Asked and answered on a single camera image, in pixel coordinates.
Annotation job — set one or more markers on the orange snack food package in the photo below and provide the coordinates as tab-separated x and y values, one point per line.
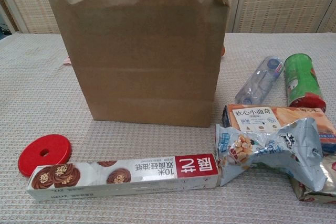
252	115

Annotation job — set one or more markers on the beige folding screen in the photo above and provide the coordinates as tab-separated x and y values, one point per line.
275	1

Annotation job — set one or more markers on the brown paper bag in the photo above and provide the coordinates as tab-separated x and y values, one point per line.
144	64

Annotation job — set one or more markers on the transparent water bottle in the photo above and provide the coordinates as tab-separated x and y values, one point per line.
258	82

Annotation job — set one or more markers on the small orange object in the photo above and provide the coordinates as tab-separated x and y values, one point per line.
223	51

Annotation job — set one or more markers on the white woven tablecloth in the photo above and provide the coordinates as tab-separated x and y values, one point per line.
39	98

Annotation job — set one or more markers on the gold foil snack bag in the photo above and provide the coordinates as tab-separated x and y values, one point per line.
315	190

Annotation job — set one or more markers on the green chip can red lid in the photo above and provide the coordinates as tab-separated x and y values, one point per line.
302	79

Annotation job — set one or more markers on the red disc with hole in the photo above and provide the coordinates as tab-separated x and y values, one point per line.
31	158

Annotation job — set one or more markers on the long baking paper box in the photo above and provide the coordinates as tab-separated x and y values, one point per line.
118	179

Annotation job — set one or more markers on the blue white snack packet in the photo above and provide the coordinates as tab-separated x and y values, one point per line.
262	155

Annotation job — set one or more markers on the pink wet wipes pack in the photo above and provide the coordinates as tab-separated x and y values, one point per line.
67	61

